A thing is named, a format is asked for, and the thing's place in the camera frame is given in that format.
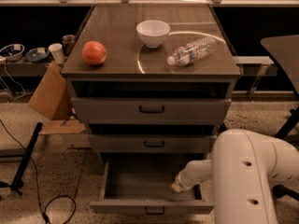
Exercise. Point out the grey middle drawer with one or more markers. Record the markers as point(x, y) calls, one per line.
point(151, 143)

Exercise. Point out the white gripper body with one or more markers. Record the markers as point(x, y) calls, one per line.
point(181, 181)

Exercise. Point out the grey bottom drawer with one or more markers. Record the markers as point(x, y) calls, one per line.
point(140, 184)

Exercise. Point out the dark side table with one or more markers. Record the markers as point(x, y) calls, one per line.
point(284, 52)

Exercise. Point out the brown cardboard box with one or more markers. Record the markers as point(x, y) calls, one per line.
point(52, 100)

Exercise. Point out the black caster foot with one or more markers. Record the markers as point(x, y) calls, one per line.
point(281, 191)

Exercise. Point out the grey top drawer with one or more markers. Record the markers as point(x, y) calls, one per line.
point(151, 110)

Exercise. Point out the white paper cup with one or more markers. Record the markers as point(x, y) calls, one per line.
point(56, 50)

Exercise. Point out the dark glass jar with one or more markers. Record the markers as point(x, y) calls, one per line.
point(68, 42)

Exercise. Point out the black left stand leg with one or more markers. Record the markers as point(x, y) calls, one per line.
point(17, 182)

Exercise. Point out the clear plastic water bottle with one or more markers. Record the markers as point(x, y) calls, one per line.
point(193, 51)

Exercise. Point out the grey drawer cabinet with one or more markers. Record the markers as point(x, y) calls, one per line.
point(133, 70)

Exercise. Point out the red apple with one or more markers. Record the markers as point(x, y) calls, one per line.
point(94, 53)

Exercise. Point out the grey drawer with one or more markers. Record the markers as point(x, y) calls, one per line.
point(151, 143)
point(151, 110)
point(140, 184)

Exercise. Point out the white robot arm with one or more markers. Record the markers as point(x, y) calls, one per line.
point(242, 165)

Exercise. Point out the white blue bowl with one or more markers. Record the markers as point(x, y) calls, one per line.
point(12, 52)

